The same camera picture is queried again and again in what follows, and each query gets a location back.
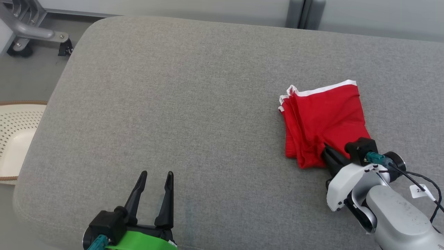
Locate grey door frame post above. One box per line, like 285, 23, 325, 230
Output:
285, 0, 326, 31

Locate grey fabric sofa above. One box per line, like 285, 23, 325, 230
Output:
13, 16, 444, 250

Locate white label on right cable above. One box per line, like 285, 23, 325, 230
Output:
409, 184, 436, 201

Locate cream perforated laundry basket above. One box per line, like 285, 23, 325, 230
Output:
0, 101, 48, 185

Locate black left cable, teal plug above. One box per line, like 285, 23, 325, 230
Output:
87, 234, 109, 250

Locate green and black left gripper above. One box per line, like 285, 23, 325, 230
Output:
105, 170, 178, 250

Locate red shorts with white trim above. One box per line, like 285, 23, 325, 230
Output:
278, 80, 372, 169

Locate grey metal cart with casters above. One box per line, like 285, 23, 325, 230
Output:
0, 0, 74, 58

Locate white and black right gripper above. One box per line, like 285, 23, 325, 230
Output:
322, 144, 391, 213

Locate black right cable, teal plug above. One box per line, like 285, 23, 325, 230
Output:
366, 151, 444, 223

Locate black cable, teal plug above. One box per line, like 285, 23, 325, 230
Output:
87, 234, 109, 250
366, 151, 444, 223

